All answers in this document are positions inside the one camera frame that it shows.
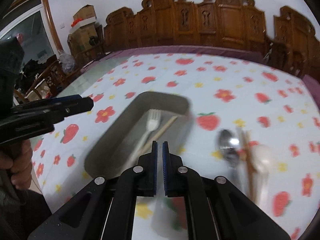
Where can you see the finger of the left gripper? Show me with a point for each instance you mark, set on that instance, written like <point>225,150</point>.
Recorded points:
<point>54,110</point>

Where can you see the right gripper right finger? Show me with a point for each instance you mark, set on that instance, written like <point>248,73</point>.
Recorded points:
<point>171,175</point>

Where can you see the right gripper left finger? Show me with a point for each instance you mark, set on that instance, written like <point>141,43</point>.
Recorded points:
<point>147,179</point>

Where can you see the light wooden chopstick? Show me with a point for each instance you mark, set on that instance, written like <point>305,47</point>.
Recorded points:
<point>158,134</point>

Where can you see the silver metal fork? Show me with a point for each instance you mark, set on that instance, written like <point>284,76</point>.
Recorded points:
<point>153,121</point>

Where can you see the white ceramic spoon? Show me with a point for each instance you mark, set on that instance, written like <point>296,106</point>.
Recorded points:
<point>263,164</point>

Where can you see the person's left hand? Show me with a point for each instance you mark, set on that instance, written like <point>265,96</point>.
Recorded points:
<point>21,168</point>

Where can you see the grey metal tray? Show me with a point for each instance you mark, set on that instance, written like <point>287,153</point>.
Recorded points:
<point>115,146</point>

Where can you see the silver metal spoon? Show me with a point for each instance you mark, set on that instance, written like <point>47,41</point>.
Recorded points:
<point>228,145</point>

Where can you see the strawberry flower tablecloth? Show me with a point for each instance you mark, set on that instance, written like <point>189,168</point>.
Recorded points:
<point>223,93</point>

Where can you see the brown wooden chopstick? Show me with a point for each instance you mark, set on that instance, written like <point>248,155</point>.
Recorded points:
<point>250,175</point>
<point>245,149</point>

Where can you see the stacked cardboard boxes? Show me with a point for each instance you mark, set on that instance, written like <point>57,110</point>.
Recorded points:
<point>85,32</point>

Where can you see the carved wooden bench back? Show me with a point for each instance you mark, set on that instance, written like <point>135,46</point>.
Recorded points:
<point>235,24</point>

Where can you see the purple seat cushion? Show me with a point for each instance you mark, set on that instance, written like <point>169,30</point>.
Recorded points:
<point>313,86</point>

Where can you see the carved wooden armchair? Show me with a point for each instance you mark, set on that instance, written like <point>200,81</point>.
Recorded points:
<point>295,48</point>

